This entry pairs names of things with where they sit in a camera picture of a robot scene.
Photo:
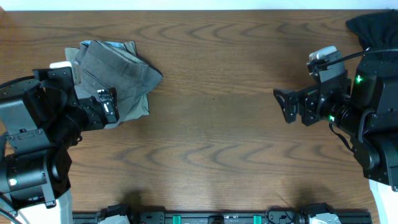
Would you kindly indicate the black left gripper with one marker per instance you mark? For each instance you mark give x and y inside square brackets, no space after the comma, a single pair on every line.
[107,106]

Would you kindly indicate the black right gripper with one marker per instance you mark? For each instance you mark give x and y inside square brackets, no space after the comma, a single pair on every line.
[309,99]

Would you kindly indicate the grey shorts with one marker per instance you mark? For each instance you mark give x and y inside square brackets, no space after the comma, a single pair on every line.
[124,77]

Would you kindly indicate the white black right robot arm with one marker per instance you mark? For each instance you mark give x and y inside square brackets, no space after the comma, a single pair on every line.
[364,108]

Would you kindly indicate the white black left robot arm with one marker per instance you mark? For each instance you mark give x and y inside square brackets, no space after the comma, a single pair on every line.
[35,187]

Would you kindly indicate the folded khaki shorts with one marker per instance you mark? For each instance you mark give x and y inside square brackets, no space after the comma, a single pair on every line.
[136,109]

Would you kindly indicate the black garment pile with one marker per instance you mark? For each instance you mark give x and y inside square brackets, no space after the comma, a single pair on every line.
[375,31]

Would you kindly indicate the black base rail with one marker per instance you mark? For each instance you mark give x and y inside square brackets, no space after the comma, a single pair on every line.
[316,213]

